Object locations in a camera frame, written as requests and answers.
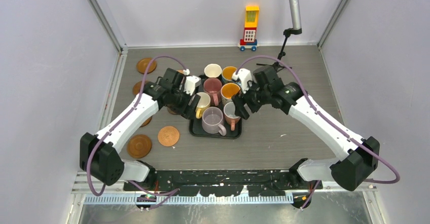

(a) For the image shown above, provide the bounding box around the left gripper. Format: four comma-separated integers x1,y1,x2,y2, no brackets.
168,86,200,119

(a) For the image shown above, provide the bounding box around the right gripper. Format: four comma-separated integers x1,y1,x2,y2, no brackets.
231,77,270,120

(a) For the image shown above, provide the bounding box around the dark walnut round coaster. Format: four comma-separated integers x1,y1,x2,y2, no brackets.
166,104,181,115

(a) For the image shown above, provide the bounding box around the yellow mug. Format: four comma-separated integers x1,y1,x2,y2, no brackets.
195,92,211,119

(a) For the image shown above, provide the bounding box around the black plastic tray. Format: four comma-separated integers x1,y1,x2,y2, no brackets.
189,75,242,139

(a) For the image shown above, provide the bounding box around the dusty pink mug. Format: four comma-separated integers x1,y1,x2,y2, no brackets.
203,78,223,106

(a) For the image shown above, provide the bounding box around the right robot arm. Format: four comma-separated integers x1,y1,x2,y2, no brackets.
232,65,380,191

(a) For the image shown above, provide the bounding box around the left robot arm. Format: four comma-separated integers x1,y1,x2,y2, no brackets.
79,68,201,191

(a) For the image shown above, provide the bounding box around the salmon pink mug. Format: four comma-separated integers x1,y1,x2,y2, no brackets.
223,102,241,131

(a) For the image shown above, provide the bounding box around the white floral orange-inside mug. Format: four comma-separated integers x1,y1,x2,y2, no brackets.
221,83,240,105

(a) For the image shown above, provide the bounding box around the lilac ribbed mug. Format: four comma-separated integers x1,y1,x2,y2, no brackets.
202,107,227,136

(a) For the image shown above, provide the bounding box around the brown wooden saucer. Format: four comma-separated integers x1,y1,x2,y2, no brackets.
132,81,142,96
140,117,152,127
136,57,157,74
127,134,152,159

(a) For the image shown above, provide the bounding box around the blue orange-inside mug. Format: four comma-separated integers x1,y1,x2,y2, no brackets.
221,66,237,84

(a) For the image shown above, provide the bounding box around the black white-inside mug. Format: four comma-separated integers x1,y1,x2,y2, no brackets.
204,63,222,78

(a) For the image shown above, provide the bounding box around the brown wooden saucer far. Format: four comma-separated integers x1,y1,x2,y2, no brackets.
136,57,157,74

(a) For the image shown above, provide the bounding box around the brown wooden saucer near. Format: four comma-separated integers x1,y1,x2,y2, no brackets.
127,134,152,159

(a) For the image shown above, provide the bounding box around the colourful toy block tower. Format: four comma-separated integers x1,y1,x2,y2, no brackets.
238,6,260,51

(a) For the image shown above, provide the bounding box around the black tripod stand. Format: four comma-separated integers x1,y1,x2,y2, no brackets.
271,28,302,72

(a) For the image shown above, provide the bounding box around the grey metal pole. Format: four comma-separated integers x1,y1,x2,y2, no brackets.
289,0,302,30

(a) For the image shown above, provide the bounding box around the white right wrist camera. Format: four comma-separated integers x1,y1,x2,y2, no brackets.
232,68,253,94

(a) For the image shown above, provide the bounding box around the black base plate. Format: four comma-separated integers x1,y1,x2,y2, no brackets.
136,169,316,193

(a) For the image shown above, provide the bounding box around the aluminium rail frame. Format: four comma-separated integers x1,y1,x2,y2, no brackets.
70,171,378,206

